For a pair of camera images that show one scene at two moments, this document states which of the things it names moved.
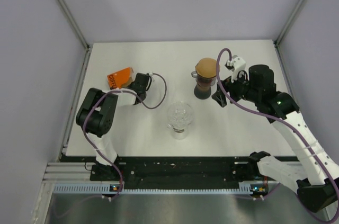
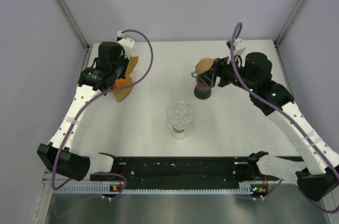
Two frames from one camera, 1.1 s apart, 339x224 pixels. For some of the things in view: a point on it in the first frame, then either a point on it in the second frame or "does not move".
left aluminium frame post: (66, 9) does not move
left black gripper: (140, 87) → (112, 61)
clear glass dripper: (180, 115) does not move
